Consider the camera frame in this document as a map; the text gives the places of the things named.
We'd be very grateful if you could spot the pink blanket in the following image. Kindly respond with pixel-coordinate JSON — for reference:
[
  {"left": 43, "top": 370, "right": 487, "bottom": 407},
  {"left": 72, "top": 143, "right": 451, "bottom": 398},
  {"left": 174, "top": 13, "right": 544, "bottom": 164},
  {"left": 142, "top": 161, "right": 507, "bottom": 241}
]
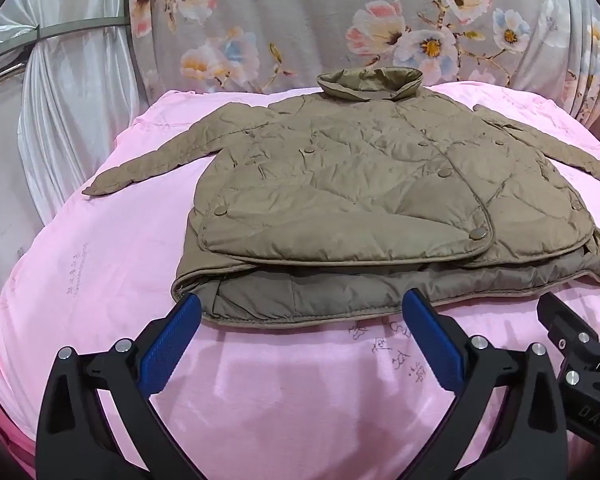
[{"left": 0, "top": 82, "right": 600, "bottom": 480}]

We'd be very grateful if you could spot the dark pink cloth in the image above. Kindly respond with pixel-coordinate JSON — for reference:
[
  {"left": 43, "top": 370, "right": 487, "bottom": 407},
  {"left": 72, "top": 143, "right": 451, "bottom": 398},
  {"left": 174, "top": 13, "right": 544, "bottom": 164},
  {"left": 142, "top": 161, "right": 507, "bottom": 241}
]
[{"left": 0, "top": 379, "right": 37, "bottom": 480}]

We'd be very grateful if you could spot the white curtain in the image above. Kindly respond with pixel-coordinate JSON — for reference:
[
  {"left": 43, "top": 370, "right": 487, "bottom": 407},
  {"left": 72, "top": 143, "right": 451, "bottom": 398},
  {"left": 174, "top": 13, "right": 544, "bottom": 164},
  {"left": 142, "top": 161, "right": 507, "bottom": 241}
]
[{"left": 0, "top": 0, "right": 148, "bottom": 228}]

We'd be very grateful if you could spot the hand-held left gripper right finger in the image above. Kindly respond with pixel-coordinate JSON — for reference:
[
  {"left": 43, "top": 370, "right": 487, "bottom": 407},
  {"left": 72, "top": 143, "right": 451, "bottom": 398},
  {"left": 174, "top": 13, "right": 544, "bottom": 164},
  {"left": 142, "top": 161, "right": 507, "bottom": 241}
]
[{"left": 401, "top": 289, "right": 570, "bottom": 480}]

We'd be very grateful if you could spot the olive quilted jacket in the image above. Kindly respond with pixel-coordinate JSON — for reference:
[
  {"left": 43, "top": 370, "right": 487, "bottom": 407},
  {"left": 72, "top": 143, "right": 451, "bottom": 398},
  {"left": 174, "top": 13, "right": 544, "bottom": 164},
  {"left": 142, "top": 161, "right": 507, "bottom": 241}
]
[{"left": 82, "top": 70, "right": 600, "bottom": 331}]

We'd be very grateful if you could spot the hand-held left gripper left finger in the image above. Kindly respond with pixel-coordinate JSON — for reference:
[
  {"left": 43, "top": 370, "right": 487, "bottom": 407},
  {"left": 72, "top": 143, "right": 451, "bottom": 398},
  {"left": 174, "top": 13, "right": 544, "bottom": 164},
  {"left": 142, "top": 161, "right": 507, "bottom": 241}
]
[{"left": 35, "top": 292, "right": 203, "bottom": 480}]

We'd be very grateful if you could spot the metal rail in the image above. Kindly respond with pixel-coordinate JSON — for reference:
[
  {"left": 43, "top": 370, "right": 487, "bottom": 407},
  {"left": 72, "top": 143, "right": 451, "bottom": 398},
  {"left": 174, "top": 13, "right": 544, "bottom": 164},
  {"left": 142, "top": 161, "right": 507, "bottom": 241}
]
[{"left": 0, "top": 16, "right": 131, "bottom": 68}]

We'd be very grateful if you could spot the grey floral cloth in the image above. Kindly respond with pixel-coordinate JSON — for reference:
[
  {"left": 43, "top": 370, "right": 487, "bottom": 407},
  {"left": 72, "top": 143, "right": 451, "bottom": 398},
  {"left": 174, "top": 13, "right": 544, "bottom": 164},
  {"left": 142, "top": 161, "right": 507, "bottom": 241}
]
[{"left": 127, "top": 0, "right": 600, "bottom": 131}]

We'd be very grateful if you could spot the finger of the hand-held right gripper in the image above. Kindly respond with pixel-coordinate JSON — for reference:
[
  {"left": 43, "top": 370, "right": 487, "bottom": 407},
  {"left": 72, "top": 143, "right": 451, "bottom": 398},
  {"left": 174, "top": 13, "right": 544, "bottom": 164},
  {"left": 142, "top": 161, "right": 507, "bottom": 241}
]
[{"left": 537, "top": 292, "right": 600, "bottom": 361}]

